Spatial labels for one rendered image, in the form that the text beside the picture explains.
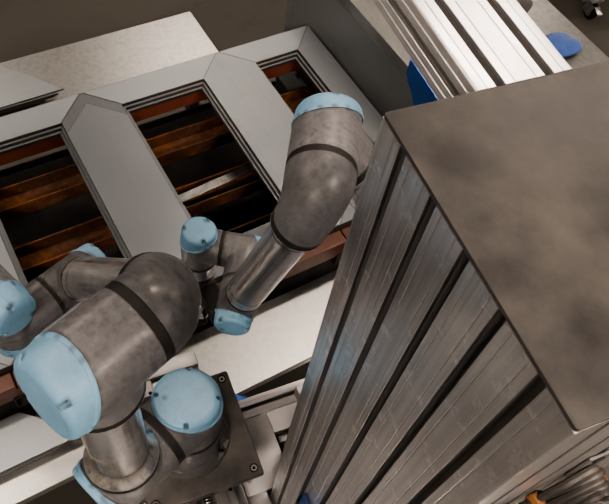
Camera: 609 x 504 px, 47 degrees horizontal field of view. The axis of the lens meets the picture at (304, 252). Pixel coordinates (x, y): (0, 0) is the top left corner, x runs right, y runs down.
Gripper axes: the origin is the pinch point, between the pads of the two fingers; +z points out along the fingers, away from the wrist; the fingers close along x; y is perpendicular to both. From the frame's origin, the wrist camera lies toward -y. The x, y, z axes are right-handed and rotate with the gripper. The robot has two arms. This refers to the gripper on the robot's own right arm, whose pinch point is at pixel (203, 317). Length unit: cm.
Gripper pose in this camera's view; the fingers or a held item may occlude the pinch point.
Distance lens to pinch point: 171.9
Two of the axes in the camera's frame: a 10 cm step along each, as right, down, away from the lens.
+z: -1.1, 5.4, 8.4
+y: -5.0, -7.6, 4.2
